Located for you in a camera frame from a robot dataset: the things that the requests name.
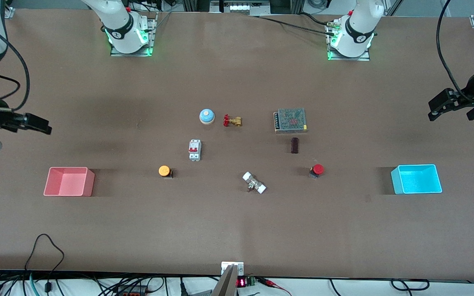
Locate pink plastic bin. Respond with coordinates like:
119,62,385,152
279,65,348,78
43,166,95,197

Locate cyan plastic bin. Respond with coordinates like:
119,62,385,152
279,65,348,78
390,164,443,195

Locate metal mesh power supply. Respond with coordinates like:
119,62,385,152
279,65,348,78
273,108,308,134

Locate white circuit breaker red switches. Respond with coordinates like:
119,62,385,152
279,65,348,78
188,139,202,162

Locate orange black connector strip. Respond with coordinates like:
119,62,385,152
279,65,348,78
115,285,148,296

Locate metal valve white ends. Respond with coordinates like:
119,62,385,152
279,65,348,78
242,171,267,194

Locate silver device with lights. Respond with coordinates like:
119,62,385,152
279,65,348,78
210,0,271,15

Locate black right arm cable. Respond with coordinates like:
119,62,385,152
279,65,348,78
0,16,30,112

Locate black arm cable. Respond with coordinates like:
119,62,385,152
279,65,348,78
0,16,30,112
436,0,474,99

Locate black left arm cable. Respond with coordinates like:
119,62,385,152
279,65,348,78
436,0,474,99

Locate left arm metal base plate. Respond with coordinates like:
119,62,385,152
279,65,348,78
326,20,372,62

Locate black looped thin cable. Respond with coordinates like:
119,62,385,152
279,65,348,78
24,234,65,293

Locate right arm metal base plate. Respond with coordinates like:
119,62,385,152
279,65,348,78
110,12,158,57

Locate black cable on table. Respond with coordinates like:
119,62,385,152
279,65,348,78
249,15,336,37
299,12,336,27

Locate green cable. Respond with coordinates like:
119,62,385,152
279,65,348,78
29,272,41,296

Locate black coiled cable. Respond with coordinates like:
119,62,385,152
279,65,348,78
390,279,430,292

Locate red clip lead wire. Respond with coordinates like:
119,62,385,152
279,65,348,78
257,277,292,296

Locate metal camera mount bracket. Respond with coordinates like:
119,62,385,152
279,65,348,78
211,261,245,296

